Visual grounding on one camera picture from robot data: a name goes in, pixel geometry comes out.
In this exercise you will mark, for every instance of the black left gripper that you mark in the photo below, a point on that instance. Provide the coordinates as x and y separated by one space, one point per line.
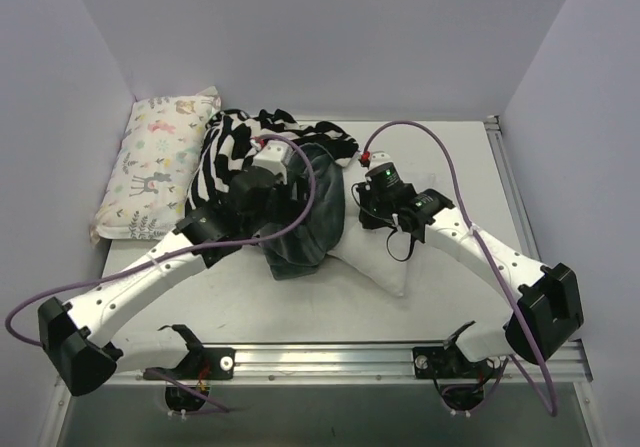
296 187

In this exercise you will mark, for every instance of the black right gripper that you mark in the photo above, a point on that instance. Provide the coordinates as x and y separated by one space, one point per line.
368 209

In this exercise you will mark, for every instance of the white pillow insert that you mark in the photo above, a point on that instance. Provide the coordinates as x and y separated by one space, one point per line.
366 250

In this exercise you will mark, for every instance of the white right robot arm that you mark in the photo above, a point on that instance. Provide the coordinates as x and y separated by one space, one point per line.
546 302

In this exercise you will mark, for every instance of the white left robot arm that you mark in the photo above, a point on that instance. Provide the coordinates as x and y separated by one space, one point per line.
77 335

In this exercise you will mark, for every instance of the floral animal print pillow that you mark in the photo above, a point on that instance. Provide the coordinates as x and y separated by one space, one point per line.
158 156

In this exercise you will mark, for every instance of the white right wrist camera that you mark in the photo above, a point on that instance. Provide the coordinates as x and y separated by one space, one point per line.
370 160

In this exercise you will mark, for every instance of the aluminium front rail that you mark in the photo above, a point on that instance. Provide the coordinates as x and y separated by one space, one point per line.
357 360

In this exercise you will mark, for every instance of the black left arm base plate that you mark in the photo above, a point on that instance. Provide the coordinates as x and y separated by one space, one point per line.
207 363

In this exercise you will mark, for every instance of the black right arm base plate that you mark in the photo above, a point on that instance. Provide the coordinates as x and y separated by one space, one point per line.
440 363

